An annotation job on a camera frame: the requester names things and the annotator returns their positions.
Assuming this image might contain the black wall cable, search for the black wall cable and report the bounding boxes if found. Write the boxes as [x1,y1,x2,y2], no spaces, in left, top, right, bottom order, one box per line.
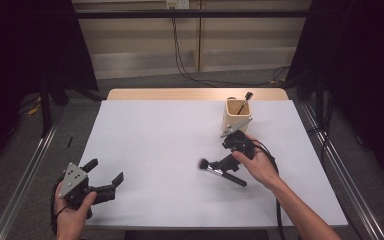
[170,8,292,88]

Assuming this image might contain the person's right hand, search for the person's right hand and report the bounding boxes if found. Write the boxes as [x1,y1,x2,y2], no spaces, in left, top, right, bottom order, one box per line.
[232,134,279,189]

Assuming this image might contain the black metal stand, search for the black metal stand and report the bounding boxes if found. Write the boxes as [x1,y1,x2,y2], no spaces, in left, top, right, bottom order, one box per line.
[39,78,53,138]
[314,74,325,131]

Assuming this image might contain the right hand-held gripper cable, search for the right hand-held gripper cable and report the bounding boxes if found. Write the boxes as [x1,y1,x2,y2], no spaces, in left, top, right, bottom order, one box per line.
[251,139,287,240]

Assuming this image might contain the black curtain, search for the black curtain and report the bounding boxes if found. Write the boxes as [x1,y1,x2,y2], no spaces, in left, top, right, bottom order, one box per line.
[0,0,99,178]
[284,0,384,191]

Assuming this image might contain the thick black makeup brush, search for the thick black makeup brush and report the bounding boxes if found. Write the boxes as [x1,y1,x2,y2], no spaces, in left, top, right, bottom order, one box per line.
[198,158,248,188]

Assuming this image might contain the black floor cables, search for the black floor cables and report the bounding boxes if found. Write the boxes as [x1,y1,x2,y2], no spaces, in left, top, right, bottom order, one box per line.
[306,96,335,164]

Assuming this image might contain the white table mat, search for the white table mat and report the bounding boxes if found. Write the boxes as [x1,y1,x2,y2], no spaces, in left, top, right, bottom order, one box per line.
[54,99,349,230]

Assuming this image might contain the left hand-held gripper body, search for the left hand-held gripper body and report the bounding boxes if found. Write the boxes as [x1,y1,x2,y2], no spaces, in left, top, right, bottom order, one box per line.
[58,162,117,219]

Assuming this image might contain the thin black makeup brush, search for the thin black makeup brush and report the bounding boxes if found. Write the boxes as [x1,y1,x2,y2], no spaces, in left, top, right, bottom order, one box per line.
[236,91,254,116]

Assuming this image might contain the beige square cup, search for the beige square cup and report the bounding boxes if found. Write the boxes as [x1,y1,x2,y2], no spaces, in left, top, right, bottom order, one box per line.
[222,97,253,135]

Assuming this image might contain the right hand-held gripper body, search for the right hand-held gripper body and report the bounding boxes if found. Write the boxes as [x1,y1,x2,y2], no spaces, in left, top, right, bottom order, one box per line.
[220,117,257,164]

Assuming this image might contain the person's left hand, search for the person's left hand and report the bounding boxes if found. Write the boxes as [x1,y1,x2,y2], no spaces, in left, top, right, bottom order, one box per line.
[53,182,98,240]

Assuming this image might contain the hand-held gripper cable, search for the hand-held gripper cable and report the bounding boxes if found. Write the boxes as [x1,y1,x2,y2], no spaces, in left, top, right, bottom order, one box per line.
[251,139,287,240]
[49,178,69,234]

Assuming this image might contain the white wall socket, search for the white wall socket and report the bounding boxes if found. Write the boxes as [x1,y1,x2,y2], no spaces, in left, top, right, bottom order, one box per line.
[165,0,191,10]

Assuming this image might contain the aluminium floor rail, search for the aluminium floor rail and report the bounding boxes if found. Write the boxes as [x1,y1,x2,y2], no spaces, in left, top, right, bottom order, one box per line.
[299,101,384,240]
[0,105,66,240]

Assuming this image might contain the left hand-held gripper cable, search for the left hand-held gripper cable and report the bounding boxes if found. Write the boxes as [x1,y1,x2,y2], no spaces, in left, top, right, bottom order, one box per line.
[49,178,69,234]

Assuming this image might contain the yellow floor cable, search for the yellow floor cable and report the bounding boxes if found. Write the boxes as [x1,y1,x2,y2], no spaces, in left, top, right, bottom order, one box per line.
[26,95,44,116]

